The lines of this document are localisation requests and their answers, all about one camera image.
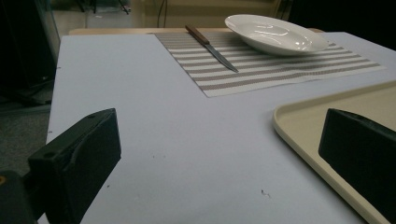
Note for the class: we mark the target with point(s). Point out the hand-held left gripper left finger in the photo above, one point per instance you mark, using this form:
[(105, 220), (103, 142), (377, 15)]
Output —
[(77, 158)]

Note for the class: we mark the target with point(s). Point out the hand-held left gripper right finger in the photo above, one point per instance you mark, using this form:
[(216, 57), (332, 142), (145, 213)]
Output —
[(364, 149)]

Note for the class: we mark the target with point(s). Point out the beige tray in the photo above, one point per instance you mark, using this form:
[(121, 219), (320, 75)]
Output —
[(305, 121)]

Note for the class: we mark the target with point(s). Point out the striped placemat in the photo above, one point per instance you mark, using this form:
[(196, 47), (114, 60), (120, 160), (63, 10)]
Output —
[(264, 70)]

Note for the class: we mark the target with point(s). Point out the white plate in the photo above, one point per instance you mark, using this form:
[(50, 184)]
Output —
[(280, 35)]

